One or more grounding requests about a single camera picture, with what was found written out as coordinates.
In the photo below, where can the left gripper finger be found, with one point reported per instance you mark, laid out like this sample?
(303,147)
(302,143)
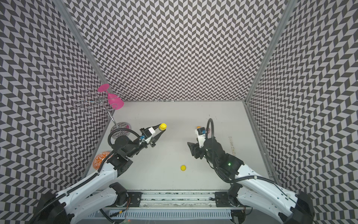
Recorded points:
(156,138)
(152,129)

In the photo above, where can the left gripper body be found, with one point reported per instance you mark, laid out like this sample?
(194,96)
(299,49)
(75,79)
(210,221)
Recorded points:
(152,144)

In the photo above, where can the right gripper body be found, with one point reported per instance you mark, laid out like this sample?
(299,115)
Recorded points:
(202,152)

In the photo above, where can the yellow paint jar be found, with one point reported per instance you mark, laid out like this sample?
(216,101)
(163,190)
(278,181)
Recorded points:
(163,127)

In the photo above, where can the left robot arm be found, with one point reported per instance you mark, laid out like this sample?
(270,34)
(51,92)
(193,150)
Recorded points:
(75,203)

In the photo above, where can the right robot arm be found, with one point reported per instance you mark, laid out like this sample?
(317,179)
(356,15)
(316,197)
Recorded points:
(248,188)

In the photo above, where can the pink plastic wine glass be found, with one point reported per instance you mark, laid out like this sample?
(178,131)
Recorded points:
(114,100)

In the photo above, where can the orange patterned plate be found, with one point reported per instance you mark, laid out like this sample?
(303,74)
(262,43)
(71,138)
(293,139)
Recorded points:
(99,159)

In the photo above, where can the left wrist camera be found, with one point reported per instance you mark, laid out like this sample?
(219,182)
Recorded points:
(145,136)

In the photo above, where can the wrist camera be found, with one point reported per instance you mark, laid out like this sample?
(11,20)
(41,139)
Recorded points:
(201,136)
(145,136)

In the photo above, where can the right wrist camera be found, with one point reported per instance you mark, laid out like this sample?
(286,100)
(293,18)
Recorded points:
(201,136)

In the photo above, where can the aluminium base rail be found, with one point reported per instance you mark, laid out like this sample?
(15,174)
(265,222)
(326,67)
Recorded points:
(176,199)

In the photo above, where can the chrome wire glass rack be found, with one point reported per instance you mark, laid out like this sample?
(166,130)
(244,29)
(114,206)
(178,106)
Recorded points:
(97,101)

